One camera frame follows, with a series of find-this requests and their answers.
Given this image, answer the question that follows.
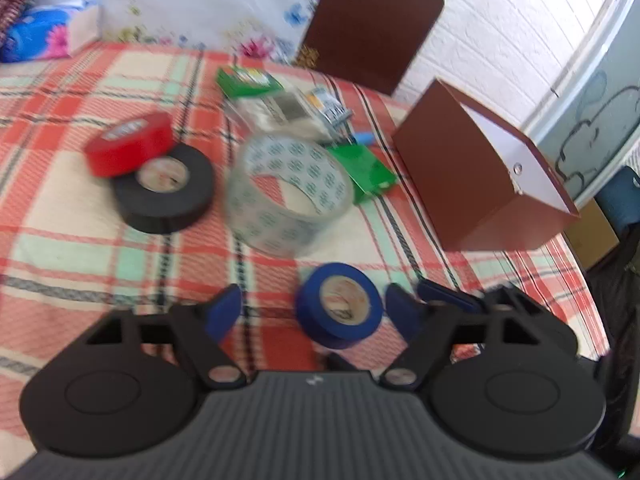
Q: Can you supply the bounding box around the clear bag of cotton swabs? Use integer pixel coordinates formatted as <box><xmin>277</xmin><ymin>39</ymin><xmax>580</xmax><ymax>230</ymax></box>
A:
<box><xmin>225</xmin><ymin>91</ymin><xmax>331</xmax><ymax>143</ymax></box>

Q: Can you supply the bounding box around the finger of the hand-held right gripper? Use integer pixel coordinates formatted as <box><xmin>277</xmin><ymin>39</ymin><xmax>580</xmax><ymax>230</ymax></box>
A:
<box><xmin>417</xmin><ymin>279</ymin><xmax>483</xmax><ymax>313</ymax></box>

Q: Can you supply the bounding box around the green box with print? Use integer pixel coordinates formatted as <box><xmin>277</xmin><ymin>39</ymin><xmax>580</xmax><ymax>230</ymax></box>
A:
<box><xmin>216</xmin><ymin>66</ymin><xmax>282</xmax><ymax>101</ymax></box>

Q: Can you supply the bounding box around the blue tape roll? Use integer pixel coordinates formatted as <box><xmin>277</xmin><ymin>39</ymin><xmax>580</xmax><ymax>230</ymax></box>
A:
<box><xmin>295</xmin><ymin>262</ymin><xmax>383</xmax><ymax>350</ymax></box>

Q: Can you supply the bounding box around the plain cardboard carton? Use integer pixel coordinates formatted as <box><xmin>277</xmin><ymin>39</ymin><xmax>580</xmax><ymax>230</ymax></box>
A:
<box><xmin>565</xmin><ymin>199</ymin><xmax>621</xmax><ymax>271</ymax></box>

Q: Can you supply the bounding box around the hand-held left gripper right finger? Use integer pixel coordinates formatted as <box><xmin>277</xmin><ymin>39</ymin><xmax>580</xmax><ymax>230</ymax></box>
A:
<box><xmin>380</xmin><ymin>282</ymin><xmax>578</xmax><ymax>391</ymax></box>

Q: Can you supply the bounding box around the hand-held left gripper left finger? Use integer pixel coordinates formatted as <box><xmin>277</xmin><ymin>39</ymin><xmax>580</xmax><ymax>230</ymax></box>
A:
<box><xmin>85</xmin><ymin>284</ymin><xmax>248</xmax><ymax>391</ymax></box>

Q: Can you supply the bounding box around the plaid blanket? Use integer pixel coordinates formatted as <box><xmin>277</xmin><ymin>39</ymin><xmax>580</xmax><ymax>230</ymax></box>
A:
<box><xmin>0</xmin><ymin>42</ymin><xmax>611</xmax><ymax>441</ymax></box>

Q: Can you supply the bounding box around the grey cloud-pattern door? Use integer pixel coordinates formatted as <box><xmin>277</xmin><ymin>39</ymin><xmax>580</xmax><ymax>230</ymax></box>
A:
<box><xmin>525</xmin><ymin>0</ymin><xmax>640</xmax><ymax>206</ymax></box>

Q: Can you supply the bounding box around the dark blue chair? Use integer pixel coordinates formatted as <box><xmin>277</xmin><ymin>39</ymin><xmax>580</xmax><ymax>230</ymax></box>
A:
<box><xmin>595</xmin><ymin>165</ymin><xmax>640</xmax><ymax>241</ymax></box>

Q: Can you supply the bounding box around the brown cardboard box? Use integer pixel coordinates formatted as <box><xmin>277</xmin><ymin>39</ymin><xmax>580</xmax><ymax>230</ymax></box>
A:
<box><xmin>391</xmin><ymin>78</ymin><xmax>582</xmax><ymax>252</ymax></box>

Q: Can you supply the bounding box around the black tape roll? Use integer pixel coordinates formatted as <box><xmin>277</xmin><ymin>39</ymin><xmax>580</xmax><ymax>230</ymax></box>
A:
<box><xmin>111</xmin><ymin>146</ymin><xmax>216</xmax><ymax>235</ymax></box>

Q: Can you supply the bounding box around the clear packing tape roll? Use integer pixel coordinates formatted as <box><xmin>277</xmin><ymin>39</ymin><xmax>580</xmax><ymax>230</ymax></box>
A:
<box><xmin>225</xmin><ymin>134</ymin><xmax>355</xmax><ymax>257</ymax></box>

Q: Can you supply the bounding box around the blue floral tissue box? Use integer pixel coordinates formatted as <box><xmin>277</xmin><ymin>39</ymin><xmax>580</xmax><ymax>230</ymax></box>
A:
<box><xmin>0</xmin><ymin>0</ymin><xmax>103</xmax><ymax>63</ymax></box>

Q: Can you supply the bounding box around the floral print pillow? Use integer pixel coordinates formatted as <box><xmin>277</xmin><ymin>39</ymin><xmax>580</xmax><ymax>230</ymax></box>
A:
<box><xmin>30</xmin><ymin>0</ymin><xmax>341</xmax><ymax>66</ymax></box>

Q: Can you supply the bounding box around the brown wooden headboard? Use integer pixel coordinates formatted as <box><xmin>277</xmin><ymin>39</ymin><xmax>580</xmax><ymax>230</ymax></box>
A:
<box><xmin>295</xmin><ymin>0</ymin><xmax>445</xmax><ymax>97</ymax></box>

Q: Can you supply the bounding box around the red tape roll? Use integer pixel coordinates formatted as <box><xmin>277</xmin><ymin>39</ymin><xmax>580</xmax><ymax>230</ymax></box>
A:
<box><xmin>84</xmin><ymin>112</ymin><xmax>173</xmax><ymax>178</ymax></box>

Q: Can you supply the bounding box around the blue and white packet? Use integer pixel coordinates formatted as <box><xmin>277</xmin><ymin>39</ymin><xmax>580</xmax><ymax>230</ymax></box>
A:
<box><xmin>305</xmin><ymin>87</ymin><xmax>353</xmax><ymax>133</ymax></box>

